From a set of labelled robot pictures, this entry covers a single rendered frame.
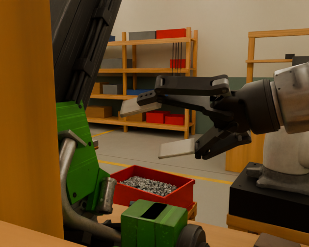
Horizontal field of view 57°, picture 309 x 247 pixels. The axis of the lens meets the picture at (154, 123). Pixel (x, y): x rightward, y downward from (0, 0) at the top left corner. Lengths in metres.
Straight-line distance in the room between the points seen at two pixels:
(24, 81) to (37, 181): 0.07
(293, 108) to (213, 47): 5.86
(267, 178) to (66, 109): 0.73
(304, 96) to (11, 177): 0.32
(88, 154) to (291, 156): 0.66
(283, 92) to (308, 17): 5.69
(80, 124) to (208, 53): 5.67
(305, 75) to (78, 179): 0.47
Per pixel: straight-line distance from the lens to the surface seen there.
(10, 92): 0.20
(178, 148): 0.51
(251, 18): 6.14
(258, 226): 1.06
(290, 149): 1.04
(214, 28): 6.27
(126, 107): 0.44
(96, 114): 7.00
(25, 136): 0.20
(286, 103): 0.39
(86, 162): 0.66
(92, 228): 0.62
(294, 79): 0.40
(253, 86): 0.41
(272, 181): 1.08
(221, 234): 0.85
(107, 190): 0.66
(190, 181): 1.14
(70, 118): 0.65
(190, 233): 0.35
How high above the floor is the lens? 1.33
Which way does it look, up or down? 10 degrees down
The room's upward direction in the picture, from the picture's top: straight up
